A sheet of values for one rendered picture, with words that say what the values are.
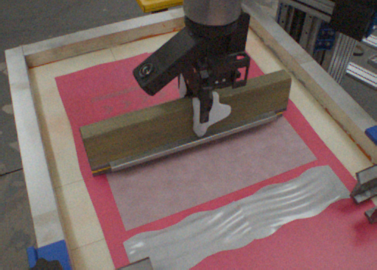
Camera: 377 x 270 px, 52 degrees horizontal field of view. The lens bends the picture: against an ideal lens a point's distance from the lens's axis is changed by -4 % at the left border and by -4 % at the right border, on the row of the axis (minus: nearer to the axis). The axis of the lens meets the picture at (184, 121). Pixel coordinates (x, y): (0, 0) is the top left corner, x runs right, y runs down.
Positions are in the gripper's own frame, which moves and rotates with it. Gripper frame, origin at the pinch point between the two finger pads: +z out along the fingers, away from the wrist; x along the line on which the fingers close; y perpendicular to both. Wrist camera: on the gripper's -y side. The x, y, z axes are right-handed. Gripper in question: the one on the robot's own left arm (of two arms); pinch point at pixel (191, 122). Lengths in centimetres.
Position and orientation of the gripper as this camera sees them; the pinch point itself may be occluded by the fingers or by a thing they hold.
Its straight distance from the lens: 66.0
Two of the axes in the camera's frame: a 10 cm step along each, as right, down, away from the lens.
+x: -3.9, -6.7, 6.3
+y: 9.2, -2.6, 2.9
